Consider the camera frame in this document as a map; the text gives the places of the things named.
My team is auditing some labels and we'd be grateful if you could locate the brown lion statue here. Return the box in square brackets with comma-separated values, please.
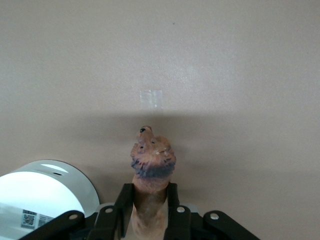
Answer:
[129, 126, 177, 240]

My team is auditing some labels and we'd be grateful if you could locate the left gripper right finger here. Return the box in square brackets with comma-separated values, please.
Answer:
[162, 182, 204, 240]

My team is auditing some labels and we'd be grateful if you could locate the clear tape patch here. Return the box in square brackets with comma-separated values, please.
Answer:
[139, 89, 164, 110]

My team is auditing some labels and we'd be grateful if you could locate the brown paper table cover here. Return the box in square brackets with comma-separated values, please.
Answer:
[0, 0, 320, 240]

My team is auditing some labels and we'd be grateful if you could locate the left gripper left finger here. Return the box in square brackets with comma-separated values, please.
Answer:
[87, 182, 136, 240]

